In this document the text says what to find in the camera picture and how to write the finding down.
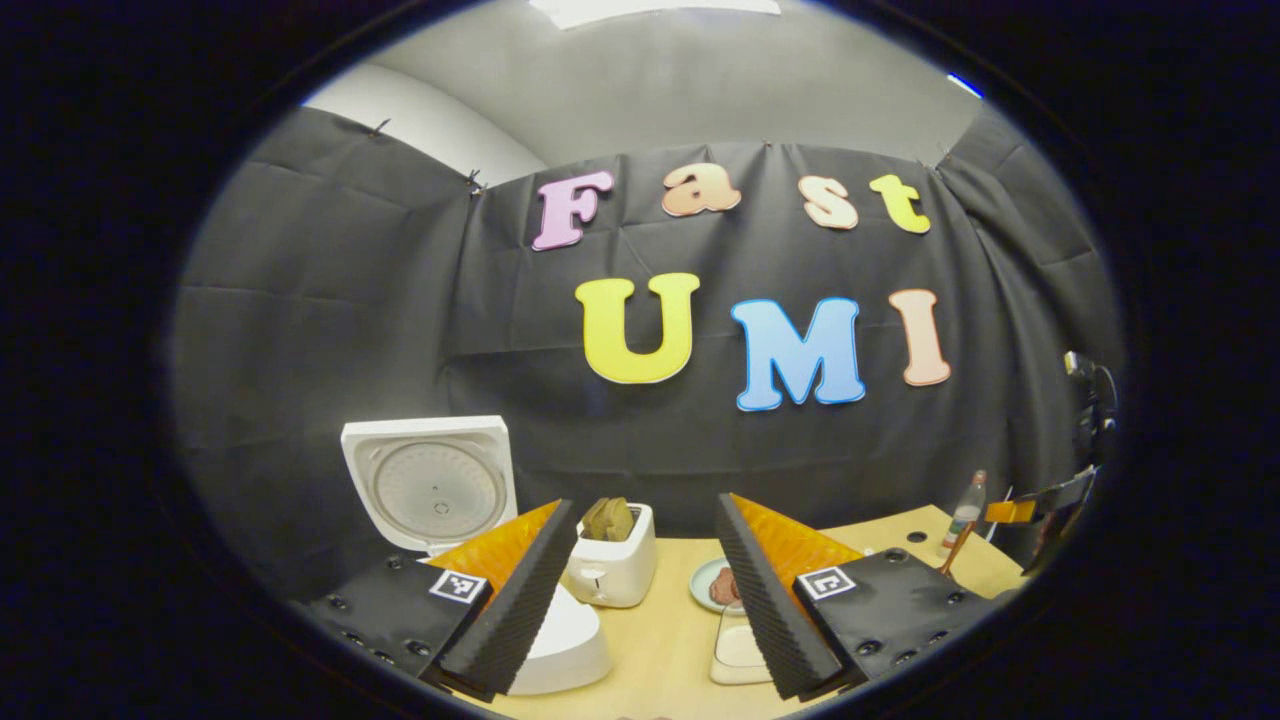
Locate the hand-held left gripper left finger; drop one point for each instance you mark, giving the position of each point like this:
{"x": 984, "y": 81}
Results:
{"x": 520, "y": 610}

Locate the light green plate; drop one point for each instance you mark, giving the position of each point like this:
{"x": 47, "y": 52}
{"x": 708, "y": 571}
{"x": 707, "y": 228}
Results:
{"x": 700, "y": 585}

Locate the black backdrop cloth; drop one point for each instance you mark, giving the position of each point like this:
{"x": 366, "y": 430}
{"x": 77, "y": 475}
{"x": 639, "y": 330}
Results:
{"x": 400, "y": 300}

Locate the white toaster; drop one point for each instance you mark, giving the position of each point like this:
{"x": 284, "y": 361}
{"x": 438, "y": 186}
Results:
{"x": 615, "y": 575}

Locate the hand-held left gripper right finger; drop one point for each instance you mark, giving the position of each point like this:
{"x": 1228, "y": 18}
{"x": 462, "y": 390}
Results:
{"x": 775, "y": 610}

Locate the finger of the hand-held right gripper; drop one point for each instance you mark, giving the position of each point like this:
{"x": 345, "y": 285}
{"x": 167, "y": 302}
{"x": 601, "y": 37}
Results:
{"x": 1010, "y": 512}

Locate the red meat pieces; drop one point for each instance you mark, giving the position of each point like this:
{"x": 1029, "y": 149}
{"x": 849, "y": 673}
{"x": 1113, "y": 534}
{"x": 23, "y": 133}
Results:
{"x": 722, "y": 588}

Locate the brown bread slice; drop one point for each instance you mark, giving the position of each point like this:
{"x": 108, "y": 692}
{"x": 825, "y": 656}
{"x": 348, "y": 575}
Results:
{"x": 607, "y": 520}

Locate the white rice cooker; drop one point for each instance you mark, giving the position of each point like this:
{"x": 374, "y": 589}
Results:
{"x": 430, "y": 490}

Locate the clear plastic water bottle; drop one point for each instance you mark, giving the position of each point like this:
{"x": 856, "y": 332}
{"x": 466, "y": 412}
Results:
{"x": 965, "y": 515}

